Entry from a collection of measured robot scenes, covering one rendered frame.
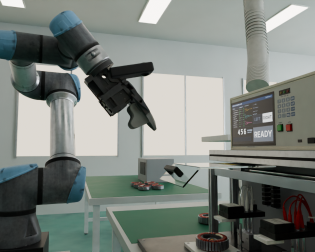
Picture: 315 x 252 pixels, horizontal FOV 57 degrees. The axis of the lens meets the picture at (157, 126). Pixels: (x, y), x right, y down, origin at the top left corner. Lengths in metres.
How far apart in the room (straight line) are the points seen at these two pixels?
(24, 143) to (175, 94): 2.92
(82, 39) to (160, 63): 5.19
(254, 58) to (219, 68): 4.06
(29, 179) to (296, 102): 0.80
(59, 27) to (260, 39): 1.90
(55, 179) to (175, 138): 4.88
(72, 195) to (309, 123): 0.72
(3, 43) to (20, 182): 0.39
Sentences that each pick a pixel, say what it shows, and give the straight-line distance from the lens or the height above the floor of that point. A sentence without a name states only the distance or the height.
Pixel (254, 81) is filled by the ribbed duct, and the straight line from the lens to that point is 2.20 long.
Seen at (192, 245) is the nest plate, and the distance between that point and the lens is 1.11.
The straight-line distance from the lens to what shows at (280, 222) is 0.89.
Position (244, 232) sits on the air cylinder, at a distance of 1.14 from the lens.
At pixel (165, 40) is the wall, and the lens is 6.08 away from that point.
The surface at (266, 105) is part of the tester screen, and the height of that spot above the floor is 1.26.
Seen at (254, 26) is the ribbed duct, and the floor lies 2.07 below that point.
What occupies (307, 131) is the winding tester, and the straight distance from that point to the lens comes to 0.87.
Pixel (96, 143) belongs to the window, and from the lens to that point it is 5.43.
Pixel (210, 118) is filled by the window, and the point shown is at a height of 1.75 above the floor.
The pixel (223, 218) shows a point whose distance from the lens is 1.07.
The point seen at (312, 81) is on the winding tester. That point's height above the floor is 1.29.
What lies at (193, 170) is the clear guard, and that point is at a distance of 0.91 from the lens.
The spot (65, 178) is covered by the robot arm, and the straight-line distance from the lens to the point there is 0.96.
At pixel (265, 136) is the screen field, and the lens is 1.00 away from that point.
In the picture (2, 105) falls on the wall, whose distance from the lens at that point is 5.60.
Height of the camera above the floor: 1.12
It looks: 5 degrees up
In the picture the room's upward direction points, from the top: straight up
